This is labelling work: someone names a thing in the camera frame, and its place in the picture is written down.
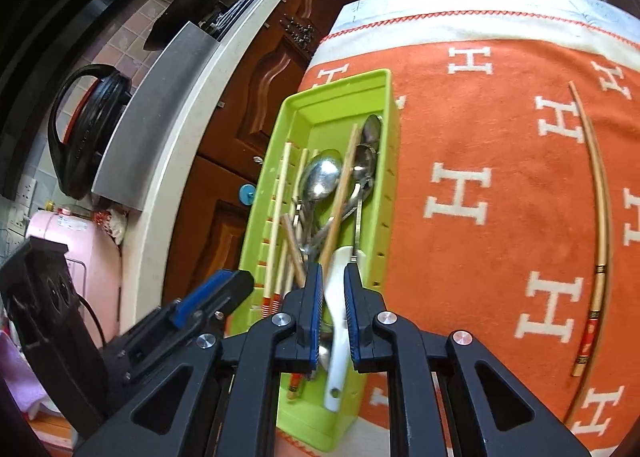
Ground dark wooden cabinets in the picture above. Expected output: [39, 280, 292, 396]
[162, 0, 357, 303]

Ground light bamboo chopstick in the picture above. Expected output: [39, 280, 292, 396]
[273, 148, 308, 302]

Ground white countertop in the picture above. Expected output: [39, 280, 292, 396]
[119, 0, 281, 333]

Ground brown wooden chopstick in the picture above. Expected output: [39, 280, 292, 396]
[319, 124, 360, 276]

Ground short brown wooden stick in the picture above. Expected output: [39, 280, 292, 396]
[280, 214, 306, 288]

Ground black pan on wall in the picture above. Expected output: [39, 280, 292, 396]
[47, 64, 131, 200]

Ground pink rice cooker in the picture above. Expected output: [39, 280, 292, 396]
[26, 211, 122, 341]

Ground large steel spoon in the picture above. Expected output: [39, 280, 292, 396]
[298, 149, 343, 257]

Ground blue cabinet knob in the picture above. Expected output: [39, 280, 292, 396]
[239, 184, 256, 206]

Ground small steel spoon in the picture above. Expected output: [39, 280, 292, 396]
[350, 144, 376, 264]

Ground wooden chopstick red end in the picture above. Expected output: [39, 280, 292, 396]
[567, 80, 612, 379]

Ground orange H-pattern blanket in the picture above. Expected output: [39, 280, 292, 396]
[302, 0, 639, 456]

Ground green plastic utensil tray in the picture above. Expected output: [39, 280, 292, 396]
[228, 68, 402, 454]

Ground white ceramic spoon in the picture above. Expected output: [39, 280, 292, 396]
[324, 246, 352, 413]

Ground red-patterned light chopstick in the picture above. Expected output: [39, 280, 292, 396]
[262, 142, 292, 317]

